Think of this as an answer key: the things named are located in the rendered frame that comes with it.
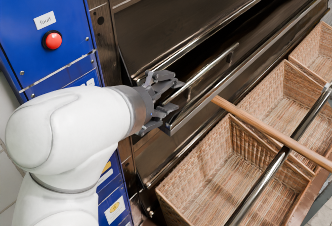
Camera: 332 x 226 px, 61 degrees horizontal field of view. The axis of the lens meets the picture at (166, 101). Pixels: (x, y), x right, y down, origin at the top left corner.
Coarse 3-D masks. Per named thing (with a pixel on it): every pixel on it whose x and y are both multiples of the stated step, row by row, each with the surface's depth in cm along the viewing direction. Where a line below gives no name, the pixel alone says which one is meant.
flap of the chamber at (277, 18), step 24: (264, 0) 112; (288, 0) 113; (240, 24) 100; (264, 24) 101; (216, 48) 90; (240, 48) 91; (264, 48) 92; (192, 72) 82; (216, 72) 83; (240, 72) 85; (192, 96) 76
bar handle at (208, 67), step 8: (232, 48) 81; (224, 56) 79; (232, 56) 84; (208, 64) 76; (200, 72) 74; (192, 80) 72; (176, 88) 70; (184, 88) 70; (168, 96) 68; (184, 96) 75; (160, 104) 67
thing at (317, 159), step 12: (216, 96) 100; (228, 108) 97; (240, 108) 96; (252, 120) 93; (264, 132) 91; (276, 132) 89; (288, 144) 87; (300, 144) 86; (312, 156) 83; (324, 168) 82
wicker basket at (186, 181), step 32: (224, 128) 143; (192, 160) 128; (224, 160) 153; (256, 160) 147; (160, 192) 113; (192, 192) 136; (224, 192) 141; (288, 192) 141; (192, 224) 109; (256, 224) 130; (288, 224) 116
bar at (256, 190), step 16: (320, 96) 105; (304, 128) 95; (272, 160) 87; (272, 176) 83; (256, 192) 79; (320, 192) 202; (240, 208) 76; (320, 208) 147; (224, 224) 74; (304, 224) 163
